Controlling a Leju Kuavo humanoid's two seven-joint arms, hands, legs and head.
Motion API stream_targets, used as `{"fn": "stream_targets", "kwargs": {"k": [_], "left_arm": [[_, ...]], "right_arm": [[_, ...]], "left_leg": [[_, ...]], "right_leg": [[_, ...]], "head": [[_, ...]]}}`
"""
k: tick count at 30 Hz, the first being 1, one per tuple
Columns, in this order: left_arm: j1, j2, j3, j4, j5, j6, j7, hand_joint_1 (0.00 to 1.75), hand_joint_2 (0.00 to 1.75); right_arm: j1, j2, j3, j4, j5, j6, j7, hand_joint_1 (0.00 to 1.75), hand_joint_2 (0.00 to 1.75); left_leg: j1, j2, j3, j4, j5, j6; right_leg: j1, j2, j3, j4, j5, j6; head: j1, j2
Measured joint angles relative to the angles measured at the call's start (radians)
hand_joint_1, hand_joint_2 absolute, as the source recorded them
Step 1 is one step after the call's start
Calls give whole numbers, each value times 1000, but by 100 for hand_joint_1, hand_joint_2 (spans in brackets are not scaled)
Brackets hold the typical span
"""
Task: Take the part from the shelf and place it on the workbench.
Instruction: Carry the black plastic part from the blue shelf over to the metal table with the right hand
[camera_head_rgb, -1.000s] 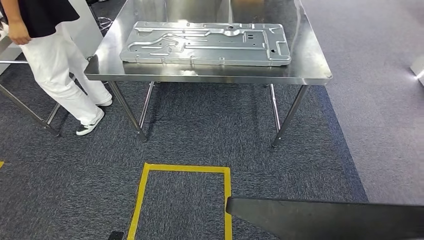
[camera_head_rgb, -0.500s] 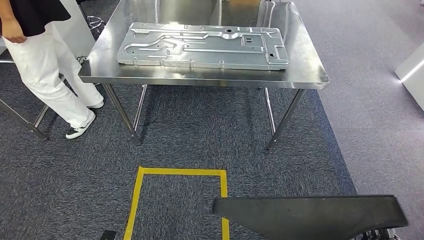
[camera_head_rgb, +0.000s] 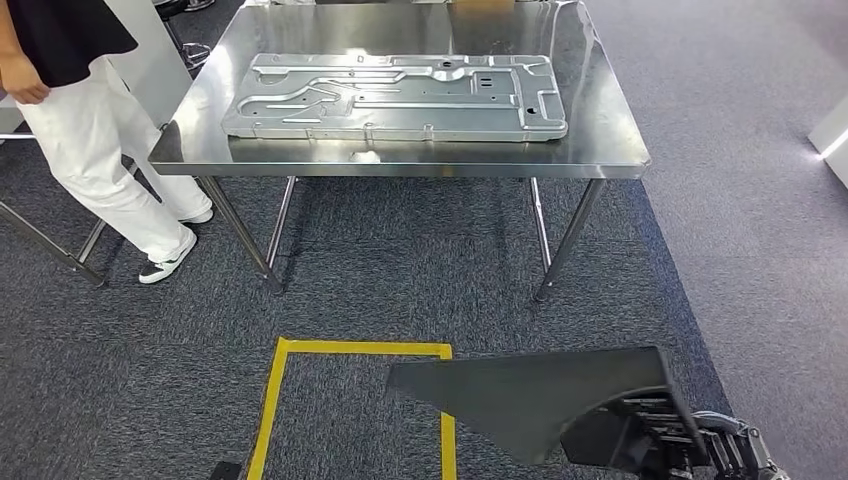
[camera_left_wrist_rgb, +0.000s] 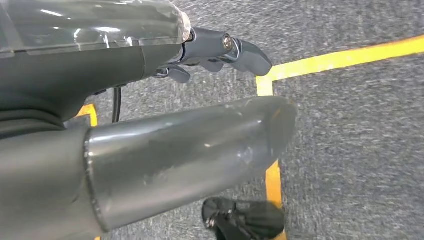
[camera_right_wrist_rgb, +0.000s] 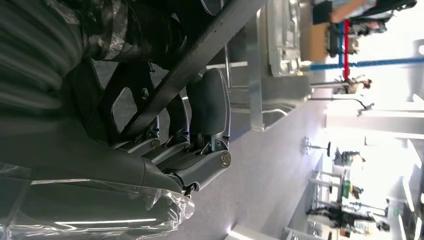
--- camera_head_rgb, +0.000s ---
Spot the person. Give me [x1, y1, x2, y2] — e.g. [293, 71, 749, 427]
[0, 0, 215, 286]

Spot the stainless steel side table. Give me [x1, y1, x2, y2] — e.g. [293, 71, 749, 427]
[0, 129, 167, 289]

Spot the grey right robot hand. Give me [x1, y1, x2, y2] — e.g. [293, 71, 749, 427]
[559, 390, 790, 480]

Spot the white platform block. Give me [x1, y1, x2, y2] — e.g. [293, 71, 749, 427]
[806, 92, 848, 190]

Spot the black plastic frame part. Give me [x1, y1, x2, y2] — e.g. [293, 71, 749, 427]
[386, 346, 711, 468]

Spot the embossed grey metal plate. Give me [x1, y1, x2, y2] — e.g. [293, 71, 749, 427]
[221, 52, 570, 142]

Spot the stainless steel workbench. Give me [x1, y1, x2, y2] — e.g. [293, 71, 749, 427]
[148, 0, 652, 303]

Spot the yellow floor tape square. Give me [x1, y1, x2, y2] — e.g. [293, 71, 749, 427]
[246, 337, 458, 480]

